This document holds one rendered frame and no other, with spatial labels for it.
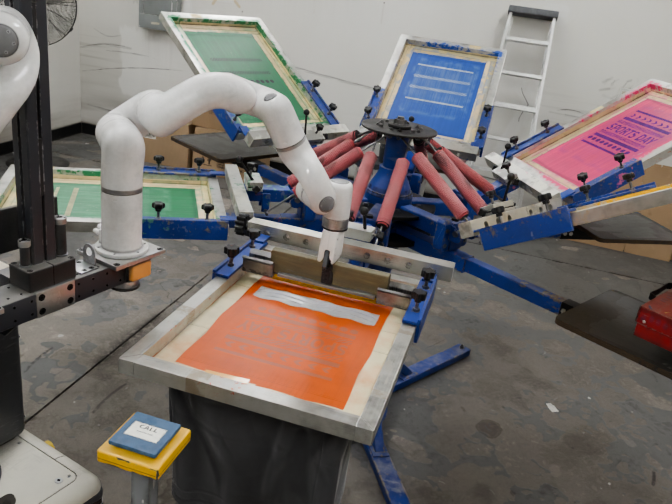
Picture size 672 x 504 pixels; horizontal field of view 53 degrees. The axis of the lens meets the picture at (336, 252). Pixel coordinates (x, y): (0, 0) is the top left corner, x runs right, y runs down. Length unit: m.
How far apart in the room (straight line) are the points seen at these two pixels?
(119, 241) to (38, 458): 0.99
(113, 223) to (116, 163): 0.15
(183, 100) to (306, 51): 4.61
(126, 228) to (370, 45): 4.57
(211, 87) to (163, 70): 5.20
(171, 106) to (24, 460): 1.32
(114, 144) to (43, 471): 1.19
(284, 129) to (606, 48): 4.41
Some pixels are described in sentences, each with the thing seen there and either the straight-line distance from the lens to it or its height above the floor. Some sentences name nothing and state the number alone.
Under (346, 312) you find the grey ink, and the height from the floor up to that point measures 0.96.
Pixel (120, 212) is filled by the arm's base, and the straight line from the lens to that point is 1.64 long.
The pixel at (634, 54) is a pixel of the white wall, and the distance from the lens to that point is 5.89.
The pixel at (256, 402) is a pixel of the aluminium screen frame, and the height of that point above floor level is 0.98.
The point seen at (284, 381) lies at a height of 0.95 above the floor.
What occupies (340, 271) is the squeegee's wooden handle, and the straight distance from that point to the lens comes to 1.92.
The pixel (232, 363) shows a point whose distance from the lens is 1.61.
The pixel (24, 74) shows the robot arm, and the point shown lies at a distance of 1.33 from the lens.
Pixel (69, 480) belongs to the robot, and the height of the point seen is 0.28.
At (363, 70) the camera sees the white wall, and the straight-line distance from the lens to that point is 6.04.
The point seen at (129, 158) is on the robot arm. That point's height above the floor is 1.38.
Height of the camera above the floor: 1.82
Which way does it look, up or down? 22 degrees down
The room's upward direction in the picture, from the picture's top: 8 degrees clockwise
